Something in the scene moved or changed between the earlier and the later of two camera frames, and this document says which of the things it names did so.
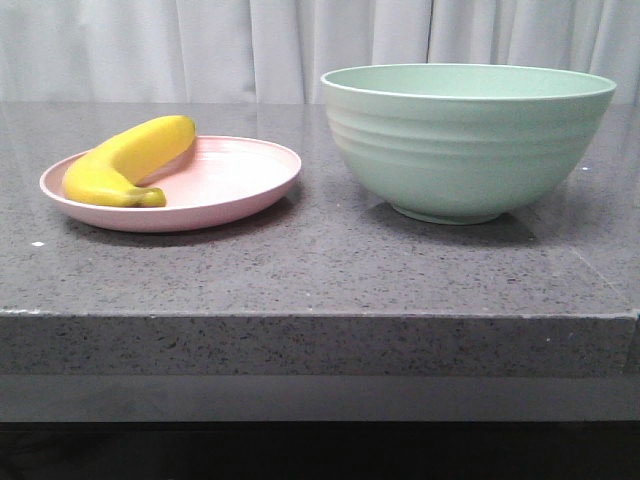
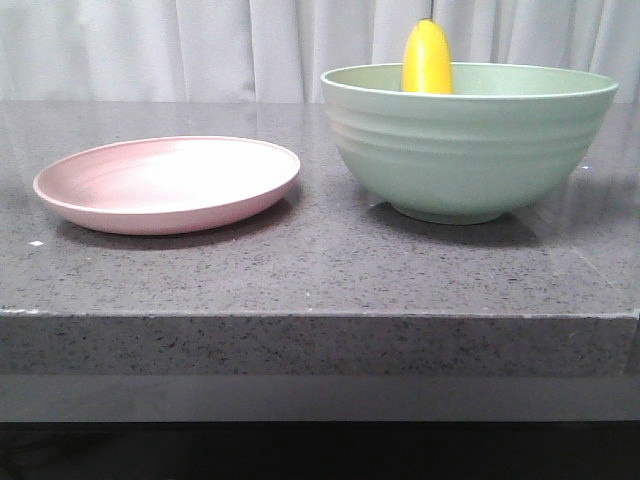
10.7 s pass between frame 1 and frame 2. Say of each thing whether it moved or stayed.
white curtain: stayed
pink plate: stayed
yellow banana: moved
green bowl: stayed
